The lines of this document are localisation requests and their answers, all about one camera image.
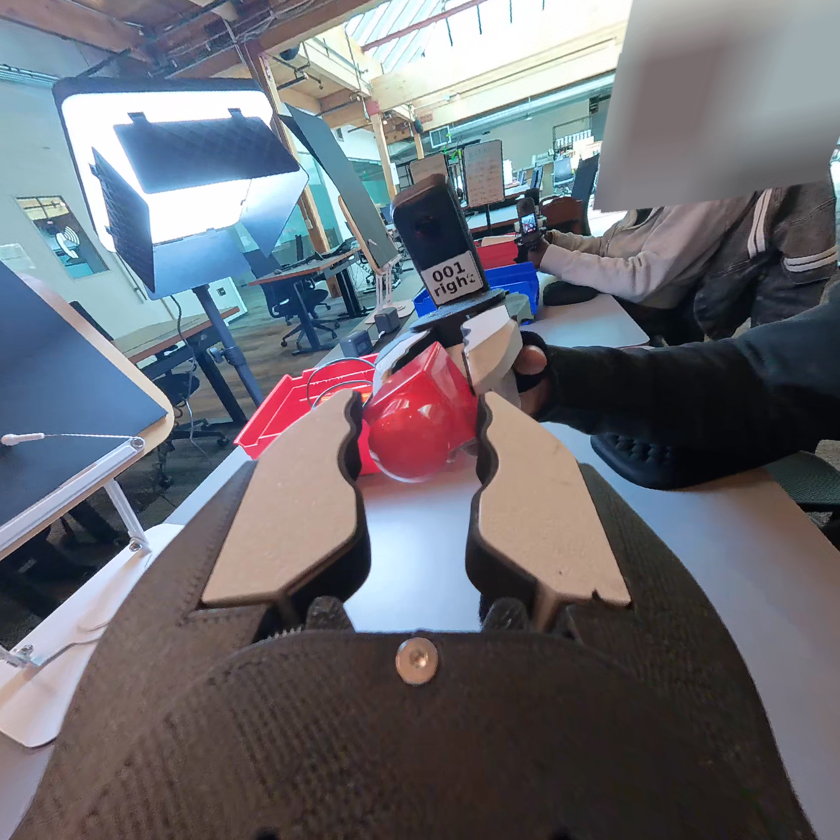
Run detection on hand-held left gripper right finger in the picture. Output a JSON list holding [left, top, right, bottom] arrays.
[[467, 392, 632, 631]]

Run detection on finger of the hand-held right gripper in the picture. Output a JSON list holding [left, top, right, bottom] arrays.
[[461, 307, 525, 396], [376, 340, 438, 388]]

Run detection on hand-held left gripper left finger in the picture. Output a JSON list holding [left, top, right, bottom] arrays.
[[200, 390, 371, 608]]

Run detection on red box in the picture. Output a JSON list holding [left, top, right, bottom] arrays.
[[363, 341, 480, 484]]

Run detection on red storage bin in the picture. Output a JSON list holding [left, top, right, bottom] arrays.
[[476, 236, 522, 270], [234, 354, 382, 476]]

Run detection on thin black cable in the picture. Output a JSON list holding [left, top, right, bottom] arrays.
[[305, 357, 378, 411]]

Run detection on person's right forearm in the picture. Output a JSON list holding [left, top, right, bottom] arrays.
[[538, 282, 840, 490]]

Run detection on person's right hand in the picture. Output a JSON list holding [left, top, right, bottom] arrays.
[[514, 343, 552, 419]]

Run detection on brown whiteboard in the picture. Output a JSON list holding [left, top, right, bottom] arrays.
[[408, 154, 450, 191], [462, 139, 505, 207]]

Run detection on blue storage bin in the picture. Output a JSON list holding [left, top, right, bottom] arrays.
[[413, 262, 540, 319]]

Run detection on grey board on stand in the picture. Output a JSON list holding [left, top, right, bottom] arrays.
[[279, 104, 404, 326]]

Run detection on black chair armrest pad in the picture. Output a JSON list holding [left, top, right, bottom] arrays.
[[591, 433, 697, 490]]

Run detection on wooden office desk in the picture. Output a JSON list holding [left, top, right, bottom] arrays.
[[112, 305, 247, 424], [249, 249, 375, 322]]

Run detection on black light stand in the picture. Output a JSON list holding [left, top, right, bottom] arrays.
[[193, 285, 263, 408]]

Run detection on studio light panel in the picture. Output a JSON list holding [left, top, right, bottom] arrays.
[[52, 77, 309, 301]]

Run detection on white board stand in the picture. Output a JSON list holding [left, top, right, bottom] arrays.
[[0, 433, 185, 749]]

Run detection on phone icon wall panel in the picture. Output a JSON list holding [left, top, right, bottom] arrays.
[[16, 196, 109, 277]]

